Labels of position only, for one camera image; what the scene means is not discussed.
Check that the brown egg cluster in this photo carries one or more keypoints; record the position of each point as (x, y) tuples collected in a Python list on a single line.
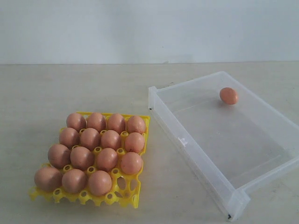
[(229, 96), (59, 156), (111, 139), (131, 163), (134, 142), (81, 158), (99, 183)]

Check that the brown egg cluster front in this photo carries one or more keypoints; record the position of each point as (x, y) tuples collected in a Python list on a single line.
[(111, 139)]

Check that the brown egg bin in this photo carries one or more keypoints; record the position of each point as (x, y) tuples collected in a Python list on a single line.
[(74, 181), (69, 137), (48, 179), (107, 159), (90, 138)]

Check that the brown egg bin front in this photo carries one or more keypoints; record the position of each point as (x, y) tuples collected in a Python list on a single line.
[(90, 138)]

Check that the yellow plastic egg tray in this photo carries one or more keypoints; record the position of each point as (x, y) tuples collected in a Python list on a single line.
[(124, 193)]

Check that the clear plastic bin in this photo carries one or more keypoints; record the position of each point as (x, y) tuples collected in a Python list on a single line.
[(232, 149)]

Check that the brown egg cluster back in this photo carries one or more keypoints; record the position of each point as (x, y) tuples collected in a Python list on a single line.
[(229, 96)]

